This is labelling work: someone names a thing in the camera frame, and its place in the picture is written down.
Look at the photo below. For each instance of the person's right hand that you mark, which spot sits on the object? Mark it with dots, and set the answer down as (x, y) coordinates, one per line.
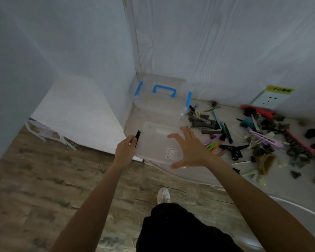
(194, 152)

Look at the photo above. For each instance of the person's left hand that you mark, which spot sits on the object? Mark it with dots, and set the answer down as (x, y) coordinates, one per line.
(124, 153)

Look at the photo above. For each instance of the person's left fingers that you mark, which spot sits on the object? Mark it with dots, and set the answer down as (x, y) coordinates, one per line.
(131, 141)

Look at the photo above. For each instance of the person's right thumb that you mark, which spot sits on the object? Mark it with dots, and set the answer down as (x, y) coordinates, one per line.
(178, 164)

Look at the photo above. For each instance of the person's right middle finger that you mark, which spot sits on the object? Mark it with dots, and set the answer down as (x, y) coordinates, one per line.
(185, 132)

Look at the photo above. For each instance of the black hair clip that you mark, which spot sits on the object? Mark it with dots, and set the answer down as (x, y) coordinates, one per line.
(137, 137)

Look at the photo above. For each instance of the person's right forearm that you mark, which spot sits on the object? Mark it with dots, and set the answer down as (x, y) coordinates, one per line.
(257, 207)

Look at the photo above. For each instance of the person's left forearm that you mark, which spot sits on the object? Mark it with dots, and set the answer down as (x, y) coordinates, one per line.
(94, 207)

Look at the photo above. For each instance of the small clear box with sticker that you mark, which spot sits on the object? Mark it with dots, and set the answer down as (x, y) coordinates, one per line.
(157, 143)

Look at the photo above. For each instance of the white shoe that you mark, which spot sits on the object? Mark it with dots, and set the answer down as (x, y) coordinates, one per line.
(163, 196)

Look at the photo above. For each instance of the black trousers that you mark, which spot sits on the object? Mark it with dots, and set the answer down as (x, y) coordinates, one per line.
(183, 230)

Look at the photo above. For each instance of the pile of assorted hair accessories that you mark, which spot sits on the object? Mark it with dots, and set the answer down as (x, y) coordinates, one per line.
(262, 141)

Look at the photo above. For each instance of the yellow label sticker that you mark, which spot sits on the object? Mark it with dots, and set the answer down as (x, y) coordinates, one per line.
(279, 89)

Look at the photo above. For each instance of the white wall socket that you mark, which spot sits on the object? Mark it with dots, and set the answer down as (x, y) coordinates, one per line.
(269, 100)

